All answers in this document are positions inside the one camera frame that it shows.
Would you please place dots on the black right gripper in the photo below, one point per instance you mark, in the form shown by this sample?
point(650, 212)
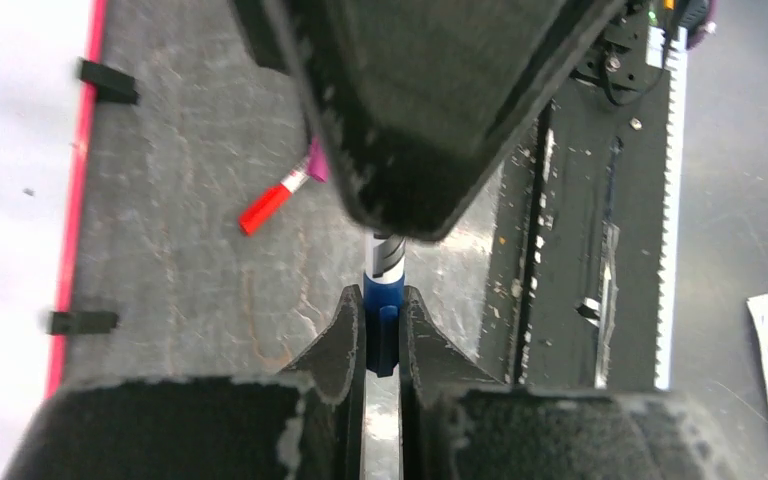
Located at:
point(415, 103)

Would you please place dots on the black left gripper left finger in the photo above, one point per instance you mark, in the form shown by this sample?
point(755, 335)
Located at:
point(304, 422)

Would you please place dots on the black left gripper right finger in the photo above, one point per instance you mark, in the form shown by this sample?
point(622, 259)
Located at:
point(458, 422)

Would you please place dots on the blue capped white marker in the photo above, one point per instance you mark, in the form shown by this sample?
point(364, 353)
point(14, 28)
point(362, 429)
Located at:
point(383, 297)

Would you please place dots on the pink framed whiteboard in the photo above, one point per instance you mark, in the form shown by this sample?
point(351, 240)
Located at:
point(41, 44)

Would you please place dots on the black whiteboard foot clip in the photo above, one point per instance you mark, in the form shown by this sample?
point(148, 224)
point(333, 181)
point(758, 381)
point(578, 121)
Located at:
point(71, 323)
point(111, 85)

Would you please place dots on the purple capped marker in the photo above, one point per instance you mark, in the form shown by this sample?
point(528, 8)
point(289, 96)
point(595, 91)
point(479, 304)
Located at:
point(317, 167)

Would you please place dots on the red capped marker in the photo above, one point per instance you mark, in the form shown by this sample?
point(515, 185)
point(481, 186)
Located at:
point(273, 198)

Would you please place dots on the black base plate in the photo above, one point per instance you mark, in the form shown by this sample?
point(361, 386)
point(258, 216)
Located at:
point(577, 288)

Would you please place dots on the white toothed cable rail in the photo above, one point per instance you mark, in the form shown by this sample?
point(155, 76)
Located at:
point(676, 64)

